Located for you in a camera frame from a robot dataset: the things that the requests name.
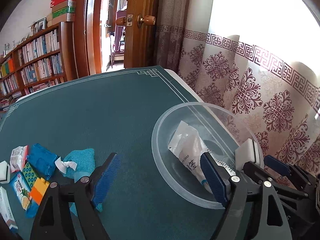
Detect wooden bookshelf with books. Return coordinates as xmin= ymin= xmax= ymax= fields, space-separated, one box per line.
xmin=1 ymin=22 xmax=78 ymax=112

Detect wooden door with knob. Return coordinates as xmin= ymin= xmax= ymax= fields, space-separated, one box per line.
xmin=116 ymin=0 xmax=159 ymax=68

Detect clear plastic bowl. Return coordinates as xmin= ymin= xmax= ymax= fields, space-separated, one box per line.
xmin=151 ymin=102 xmax=264 ymax=210

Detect purple hanging pants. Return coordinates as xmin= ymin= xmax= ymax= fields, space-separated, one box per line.
xmin=114 ymin=10 xmax=126 ymax=52

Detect white cotton swab bag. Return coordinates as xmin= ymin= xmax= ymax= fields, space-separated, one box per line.
xmin=168 ymin=121 xmax=236 ymax=193

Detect green dotted card box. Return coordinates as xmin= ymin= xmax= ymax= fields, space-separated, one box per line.
xmin=22 ymin=162 xmax=38 ymax=189

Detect picture frame on bookshelf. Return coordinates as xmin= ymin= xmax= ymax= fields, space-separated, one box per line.
xmin=30 ymin=18 xmax=47 ymax=34

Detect patterned curtain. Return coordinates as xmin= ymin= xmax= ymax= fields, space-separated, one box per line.
xmin=156 ymin=0 xmax=319 ymax=175

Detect teal cloth bundle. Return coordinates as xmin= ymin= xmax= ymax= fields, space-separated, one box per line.
xmin=54 ymin=148 xmax=103 ymax=213

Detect white blue medicine box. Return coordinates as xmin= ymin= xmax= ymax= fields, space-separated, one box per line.
xmin=0 ymin=186 xmax=18 ymax=232

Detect blue noodle snack packet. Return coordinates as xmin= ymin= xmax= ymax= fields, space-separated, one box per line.
xmin=9 ymin=171 xmax=39 ymax=218

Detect white black sponge on table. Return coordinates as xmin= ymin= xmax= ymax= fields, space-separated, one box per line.
xmin=0 ymin=161 xmax=11 ymax=184

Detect red white snack packet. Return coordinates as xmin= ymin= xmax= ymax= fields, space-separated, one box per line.
xmin=10 ymin=145 xmax=28 ymax=173

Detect orange yellow toy brick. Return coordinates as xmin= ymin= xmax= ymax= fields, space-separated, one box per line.
xmin=30 ymin=178 xmax=50 ymax=205

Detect dark blue foil packet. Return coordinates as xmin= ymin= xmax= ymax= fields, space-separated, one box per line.
xmin=27 ymin=143 xmax=58 ymax=180

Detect green table mat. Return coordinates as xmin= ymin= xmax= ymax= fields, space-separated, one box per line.
xmin=1 ymin=66 xmax=223 ymax=239

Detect stacked boxes on bookshelf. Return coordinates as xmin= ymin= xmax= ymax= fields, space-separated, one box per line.
xmin=47 ymin=0 xmax=76 ymax=27

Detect white black sponge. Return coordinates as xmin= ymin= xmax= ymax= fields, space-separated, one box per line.
xmin=235 ymin=138 xmax=263 ymax=171
xmin=0 ymin=161 xmax=11 ymax=184

